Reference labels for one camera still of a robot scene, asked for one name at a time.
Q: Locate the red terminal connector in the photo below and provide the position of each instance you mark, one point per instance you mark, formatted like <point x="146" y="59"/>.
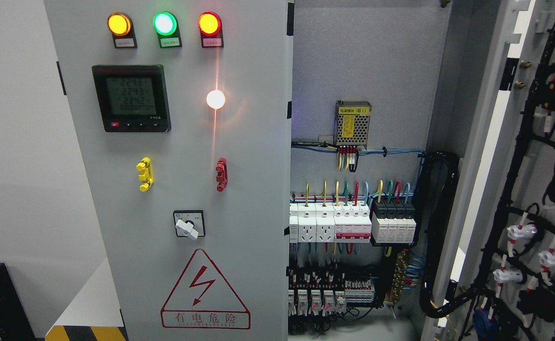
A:
<point x="221" y="174"/>

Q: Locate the grey cabinet door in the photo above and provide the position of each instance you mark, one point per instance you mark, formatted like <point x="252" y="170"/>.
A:
<point x="245" y="223"/>
<point x="510" y="278"/>

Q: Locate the red electric hazard warning sticker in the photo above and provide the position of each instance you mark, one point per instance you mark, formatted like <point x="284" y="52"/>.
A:
<point x="203" y="298"/>

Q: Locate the red indicator light left door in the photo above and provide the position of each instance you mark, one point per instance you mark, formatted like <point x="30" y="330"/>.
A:
<point x="211" y="30"/>

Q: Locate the green indicator light left door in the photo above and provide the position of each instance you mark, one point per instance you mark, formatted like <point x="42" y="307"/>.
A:
<point x="167" y="29"/>

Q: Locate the white rotary selector switch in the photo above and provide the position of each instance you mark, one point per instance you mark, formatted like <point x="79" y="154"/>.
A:
<point x="189" y="224"/>

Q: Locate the lower relay breaker row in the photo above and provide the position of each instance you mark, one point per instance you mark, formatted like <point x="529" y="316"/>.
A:
<point x="330" y="290"/>

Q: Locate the black surge protector modules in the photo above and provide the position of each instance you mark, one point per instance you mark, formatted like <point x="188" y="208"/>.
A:
<point x="393" y="223"/>

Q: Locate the amber indicator light left door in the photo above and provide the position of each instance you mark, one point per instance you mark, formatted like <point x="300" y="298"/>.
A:
<point x="121" y="27"/>

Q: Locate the white glowing indicator light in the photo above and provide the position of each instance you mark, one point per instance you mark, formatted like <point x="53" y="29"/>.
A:
<point x="216" y="99"/>

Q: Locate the perforated metal power supply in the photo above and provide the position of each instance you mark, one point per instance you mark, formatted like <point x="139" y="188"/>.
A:
<point x="352" y="122"/>

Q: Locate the yellow terminal connector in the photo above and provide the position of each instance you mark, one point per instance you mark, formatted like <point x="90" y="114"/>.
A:
<point x="145" y="176"/>

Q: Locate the black digital power meter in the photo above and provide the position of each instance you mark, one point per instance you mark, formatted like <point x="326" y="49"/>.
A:
<point x="132" y="98"/>

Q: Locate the white socket breaker row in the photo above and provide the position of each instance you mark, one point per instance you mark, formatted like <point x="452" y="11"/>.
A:
<point x="329" y="222"/>

